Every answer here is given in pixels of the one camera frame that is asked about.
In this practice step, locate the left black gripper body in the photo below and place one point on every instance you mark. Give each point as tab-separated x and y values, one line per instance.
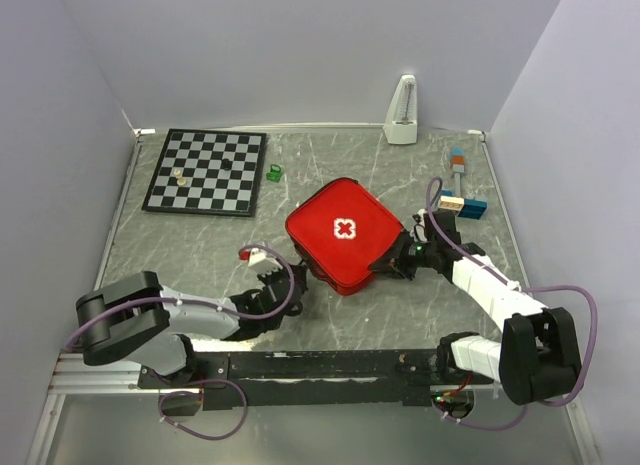
274	276

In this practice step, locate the blue toy block stack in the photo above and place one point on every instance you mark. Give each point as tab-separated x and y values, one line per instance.
462	207

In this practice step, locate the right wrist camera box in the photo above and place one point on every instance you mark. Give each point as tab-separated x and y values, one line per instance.
420	230

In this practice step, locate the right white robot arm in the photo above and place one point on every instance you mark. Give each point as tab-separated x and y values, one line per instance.
537	358

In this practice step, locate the white metronome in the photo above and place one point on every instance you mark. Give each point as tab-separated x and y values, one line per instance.
401	122

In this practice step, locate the black base bar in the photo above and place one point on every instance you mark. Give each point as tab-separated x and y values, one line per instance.
405	376

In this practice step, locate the aluminium frame rail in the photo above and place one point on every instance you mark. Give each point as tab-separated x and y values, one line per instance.
71	376

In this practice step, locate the grey orange blue toy stick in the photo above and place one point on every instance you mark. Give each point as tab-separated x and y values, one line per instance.
457	166

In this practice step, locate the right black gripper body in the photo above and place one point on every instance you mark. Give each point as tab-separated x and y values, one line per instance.
410	255

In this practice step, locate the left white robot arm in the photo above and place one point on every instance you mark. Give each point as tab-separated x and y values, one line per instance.
140	320

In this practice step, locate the small green toy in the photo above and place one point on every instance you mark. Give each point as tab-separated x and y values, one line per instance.
274	173

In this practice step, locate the red black medicine case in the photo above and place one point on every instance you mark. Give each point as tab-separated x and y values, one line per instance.
340	231

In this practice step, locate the black white chessboard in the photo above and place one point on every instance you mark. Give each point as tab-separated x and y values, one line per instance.
211	190

